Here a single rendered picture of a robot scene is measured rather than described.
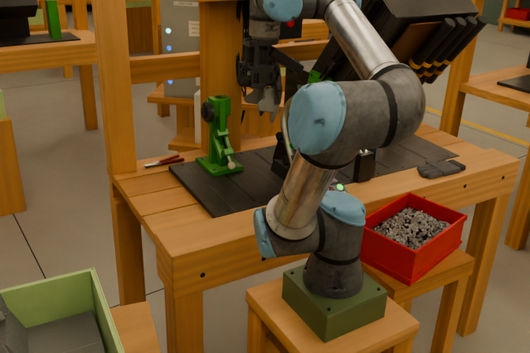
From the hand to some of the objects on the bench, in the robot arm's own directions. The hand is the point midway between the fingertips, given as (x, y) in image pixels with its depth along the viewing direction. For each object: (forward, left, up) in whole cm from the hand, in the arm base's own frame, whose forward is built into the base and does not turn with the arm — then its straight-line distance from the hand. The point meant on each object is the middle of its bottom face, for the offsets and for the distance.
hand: (268, 113), depth 137 cm
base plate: (+30, -55, -42) cm, 76 cm away
